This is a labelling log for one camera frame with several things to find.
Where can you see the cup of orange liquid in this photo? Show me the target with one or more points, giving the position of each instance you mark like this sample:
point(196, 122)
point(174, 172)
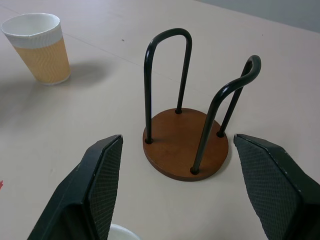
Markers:
point(42, 57)

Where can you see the orange and white paper cup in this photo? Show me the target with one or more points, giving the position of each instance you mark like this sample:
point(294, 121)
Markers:
point(120, 233)

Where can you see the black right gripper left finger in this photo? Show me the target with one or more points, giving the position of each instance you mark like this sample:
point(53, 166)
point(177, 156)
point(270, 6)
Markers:
point(82, 200)

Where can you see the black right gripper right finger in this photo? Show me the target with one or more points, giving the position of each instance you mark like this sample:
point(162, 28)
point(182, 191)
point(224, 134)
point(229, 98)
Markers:
point(280, 190)

